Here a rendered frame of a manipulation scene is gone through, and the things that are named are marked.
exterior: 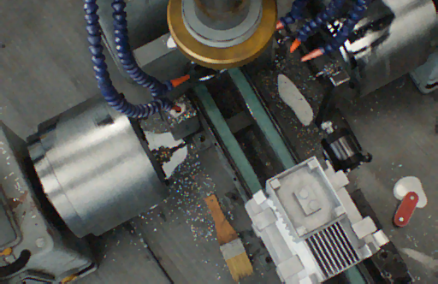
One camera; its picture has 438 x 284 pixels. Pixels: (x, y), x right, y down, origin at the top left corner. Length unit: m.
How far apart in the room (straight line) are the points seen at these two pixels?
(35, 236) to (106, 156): 0.19
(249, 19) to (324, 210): 0.38
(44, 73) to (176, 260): 0.57
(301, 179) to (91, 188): 0.38
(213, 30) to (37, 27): 0.78
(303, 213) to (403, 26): 0.41
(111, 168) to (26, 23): 0.66
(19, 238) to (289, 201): 0.48
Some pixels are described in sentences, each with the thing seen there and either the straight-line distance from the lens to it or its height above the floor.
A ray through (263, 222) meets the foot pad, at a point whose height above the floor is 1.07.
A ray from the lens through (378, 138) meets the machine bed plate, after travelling 1.57.
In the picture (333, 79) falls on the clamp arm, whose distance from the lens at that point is 1.12.
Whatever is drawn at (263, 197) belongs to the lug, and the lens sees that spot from 1.21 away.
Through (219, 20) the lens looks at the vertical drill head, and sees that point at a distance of 0.99.
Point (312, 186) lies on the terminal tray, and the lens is 1.20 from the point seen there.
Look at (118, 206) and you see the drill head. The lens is 1.22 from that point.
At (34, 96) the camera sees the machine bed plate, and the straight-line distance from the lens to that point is 1.66.
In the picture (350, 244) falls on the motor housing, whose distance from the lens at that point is 1.21.
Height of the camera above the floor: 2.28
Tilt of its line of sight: 74 degrees down
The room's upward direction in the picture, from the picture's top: 8 degrees counter-clockwise
